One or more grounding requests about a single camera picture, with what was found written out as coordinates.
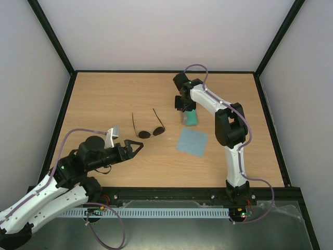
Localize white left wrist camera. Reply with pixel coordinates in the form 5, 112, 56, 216
105, 126, 120, 148

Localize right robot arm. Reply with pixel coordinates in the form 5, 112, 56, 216
173, 72, 250, 204

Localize light blue slotted cable duct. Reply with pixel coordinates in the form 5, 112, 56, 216
59, 208, 229, 219

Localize right green circuit board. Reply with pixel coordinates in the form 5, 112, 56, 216
236, 205, 253, 218

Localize grey felt glasses case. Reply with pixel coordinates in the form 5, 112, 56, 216
181, 110, 198, 127

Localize black aluminium frame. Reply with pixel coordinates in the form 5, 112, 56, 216
29, 1, 319, 249

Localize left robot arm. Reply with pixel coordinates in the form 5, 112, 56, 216
1, 136, 144, 249

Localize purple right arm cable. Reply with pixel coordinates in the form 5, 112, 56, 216
183, 64, 275, 225

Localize green circuit board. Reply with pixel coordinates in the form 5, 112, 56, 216
87, 206, 107, 213
236, 205, 253, 218

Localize blue cleaning cloth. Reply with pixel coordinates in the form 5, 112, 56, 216
176, 128, 208, 157

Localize left green circuit board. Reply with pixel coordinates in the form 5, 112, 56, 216
87, 206, 107, 213

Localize black round sunglasses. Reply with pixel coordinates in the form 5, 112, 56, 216
131, 108, 166, 139

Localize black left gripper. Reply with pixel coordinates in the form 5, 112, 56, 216
87, 139, 144, 171

